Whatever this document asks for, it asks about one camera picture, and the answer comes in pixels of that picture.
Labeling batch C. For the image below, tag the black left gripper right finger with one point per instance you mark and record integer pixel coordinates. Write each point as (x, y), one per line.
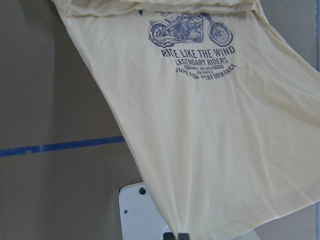
(183, 236)

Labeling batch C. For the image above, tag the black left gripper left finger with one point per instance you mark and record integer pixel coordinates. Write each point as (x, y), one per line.
(168, 236)

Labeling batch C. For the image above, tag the cream long-sleeve printed shirt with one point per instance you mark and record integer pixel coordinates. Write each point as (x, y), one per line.
(221, 115)

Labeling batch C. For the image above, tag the brown table cover mat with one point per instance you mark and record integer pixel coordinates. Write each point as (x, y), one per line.
(48, 96)

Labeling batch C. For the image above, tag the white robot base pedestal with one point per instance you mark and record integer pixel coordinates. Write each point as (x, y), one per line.
(139, 217)

